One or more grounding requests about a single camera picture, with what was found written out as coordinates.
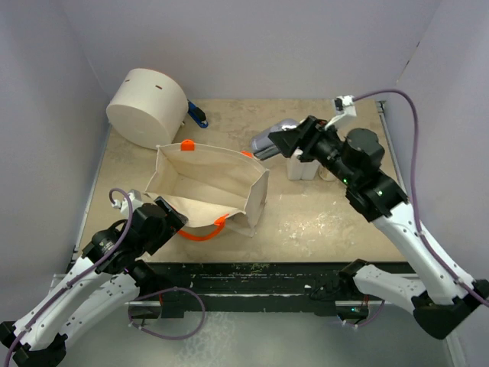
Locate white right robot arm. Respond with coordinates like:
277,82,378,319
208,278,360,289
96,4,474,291
268,116,488,339

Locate white square bottle dark cap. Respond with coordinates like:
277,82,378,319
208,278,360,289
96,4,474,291
287,149,304,180

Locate blue black tool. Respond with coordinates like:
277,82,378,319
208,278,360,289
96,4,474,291
187,100,209,128

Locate large white cylindrical container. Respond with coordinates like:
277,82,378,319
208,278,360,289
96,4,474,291
106,68,188,149

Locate beige bottle beige cap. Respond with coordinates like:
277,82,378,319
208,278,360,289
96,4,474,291
318,167,335,182

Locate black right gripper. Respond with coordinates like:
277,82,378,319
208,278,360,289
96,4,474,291
270,115,357,187

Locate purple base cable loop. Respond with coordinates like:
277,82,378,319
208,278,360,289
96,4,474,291
128,284,206,339

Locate clear bottle white cap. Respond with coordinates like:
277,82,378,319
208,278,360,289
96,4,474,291
251,119,299,161

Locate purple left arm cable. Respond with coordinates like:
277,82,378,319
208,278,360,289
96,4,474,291
5,188,134,367

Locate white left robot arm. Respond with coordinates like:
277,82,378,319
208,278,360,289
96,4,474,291
1,190,188,366

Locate canvas bag orange handles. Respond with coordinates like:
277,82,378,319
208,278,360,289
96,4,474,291
144,140,269,241

